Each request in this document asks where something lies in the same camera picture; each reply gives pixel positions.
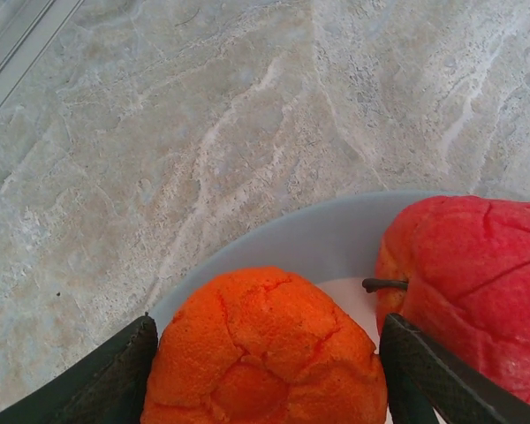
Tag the red pear with stem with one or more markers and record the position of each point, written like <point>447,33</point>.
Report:
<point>477,274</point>

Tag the round pale plate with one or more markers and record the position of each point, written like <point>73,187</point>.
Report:
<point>313,238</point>

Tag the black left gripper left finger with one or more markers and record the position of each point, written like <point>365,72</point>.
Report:
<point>106,380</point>

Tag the red-orange tangerine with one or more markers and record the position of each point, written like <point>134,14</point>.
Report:
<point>265,344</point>

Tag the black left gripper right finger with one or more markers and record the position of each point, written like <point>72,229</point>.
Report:
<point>424,384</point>

